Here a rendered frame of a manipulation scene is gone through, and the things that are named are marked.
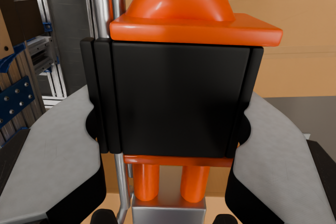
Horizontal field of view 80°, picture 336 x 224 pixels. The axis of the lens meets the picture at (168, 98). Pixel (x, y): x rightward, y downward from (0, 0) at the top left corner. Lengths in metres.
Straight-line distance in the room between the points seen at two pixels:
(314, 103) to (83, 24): 1.68
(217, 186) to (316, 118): 1.60
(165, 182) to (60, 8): 1.13
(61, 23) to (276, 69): 1.06
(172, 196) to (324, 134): 2.00
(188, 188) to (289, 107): 1.66
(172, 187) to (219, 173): 0.29
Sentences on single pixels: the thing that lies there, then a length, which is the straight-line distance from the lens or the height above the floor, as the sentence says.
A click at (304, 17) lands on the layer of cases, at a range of 0.91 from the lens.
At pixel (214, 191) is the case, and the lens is 0.45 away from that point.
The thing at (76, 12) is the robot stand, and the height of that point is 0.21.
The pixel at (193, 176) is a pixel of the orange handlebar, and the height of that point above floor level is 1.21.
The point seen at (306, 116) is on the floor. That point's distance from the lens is 1.93.
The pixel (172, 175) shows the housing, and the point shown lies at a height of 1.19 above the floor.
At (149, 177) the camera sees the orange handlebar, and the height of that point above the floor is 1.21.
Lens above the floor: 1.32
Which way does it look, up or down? 60 degrees down
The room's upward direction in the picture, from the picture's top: 179 degrees counter-clockwise
